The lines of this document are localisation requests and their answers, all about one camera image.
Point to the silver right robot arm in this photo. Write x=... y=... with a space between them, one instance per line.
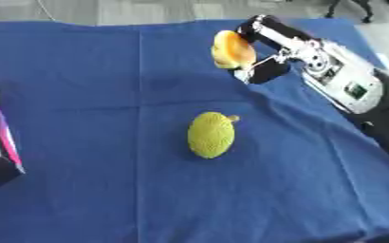
x=350 y=85

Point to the orange yellow toy fruit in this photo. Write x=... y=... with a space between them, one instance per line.
x=233 y=50

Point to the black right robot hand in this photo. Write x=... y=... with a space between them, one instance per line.
x=270 y=70

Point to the yellow bumpy toy fruit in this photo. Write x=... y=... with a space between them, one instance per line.
x=211 y=134

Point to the black tripod legs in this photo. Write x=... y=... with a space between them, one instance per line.
x=349 y=9

